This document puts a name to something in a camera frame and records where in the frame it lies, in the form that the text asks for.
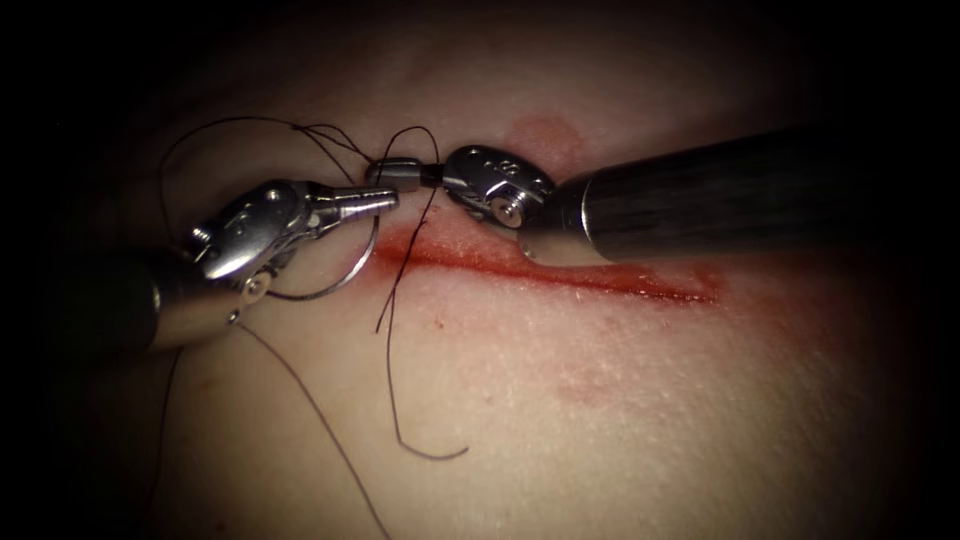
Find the left arm needle driver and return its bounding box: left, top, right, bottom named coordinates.
left=185, top=178, right=333, bottom=307

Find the curved steel needle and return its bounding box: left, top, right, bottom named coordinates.
left=265, top=212, right=382, bottom=304

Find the right arm needle driver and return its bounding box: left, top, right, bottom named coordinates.
left=440, top=143, right=561, bottom=231

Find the tissue pad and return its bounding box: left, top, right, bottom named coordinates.
left=44, top=14, right=948, bottom=540

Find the right arm needle driver jaw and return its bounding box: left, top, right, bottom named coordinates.
left=364, top=166, right=444, bottom=194
left=383, top=155, right=444, bottom=176

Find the black thread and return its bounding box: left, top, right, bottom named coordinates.
left=145, top=115, right=471, bottom=540

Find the left arm needle driver jaw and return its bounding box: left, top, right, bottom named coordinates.
left=311, top=184, right=401, bottom=207
left=316, top=200, right=399, bottom=229

